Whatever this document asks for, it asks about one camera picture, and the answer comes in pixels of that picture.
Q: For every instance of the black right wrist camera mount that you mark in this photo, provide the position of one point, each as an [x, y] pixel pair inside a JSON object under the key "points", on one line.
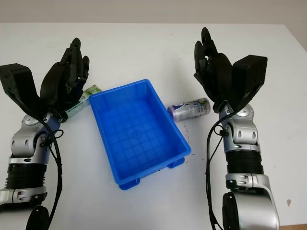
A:
{"points": [[249, 74]]}

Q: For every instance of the blue plastic tray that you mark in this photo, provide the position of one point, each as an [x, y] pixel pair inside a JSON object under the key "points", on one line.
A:
{"points": [[139, 134]]}

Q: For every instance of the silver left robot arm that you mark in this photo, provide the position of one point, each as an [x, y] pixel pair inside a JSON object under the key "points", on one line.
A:
{"points": [[26, 143]]}

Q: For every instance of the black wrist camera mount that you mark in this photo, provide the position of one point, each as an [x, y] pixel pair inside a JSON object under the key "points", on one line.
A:
{"points": [[249, 74], [16, 83]]}

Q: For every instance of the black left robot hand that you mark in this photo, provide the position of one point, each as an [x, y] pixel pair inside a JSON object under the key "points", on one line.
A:
{"points": [[56, 81]]}

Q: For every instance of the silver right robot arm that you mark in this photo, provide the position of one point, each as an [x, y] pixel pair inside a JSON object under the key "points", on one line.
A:
{"points": [[249, 167]]}

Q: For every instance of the green tissue packet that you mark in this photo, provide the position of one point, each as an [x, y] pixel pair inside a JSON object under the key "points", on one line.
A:
{"points": [[92, 90]]}

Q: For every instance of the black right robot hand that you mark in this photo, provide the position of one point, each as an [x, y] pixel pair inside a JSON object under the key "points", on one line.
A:
{"points": [[216, 72]]}

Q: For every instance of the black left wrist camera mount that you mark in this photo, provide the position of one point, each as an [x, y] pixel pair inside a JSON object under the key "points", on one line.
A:
{"points": [[16, 83]]}

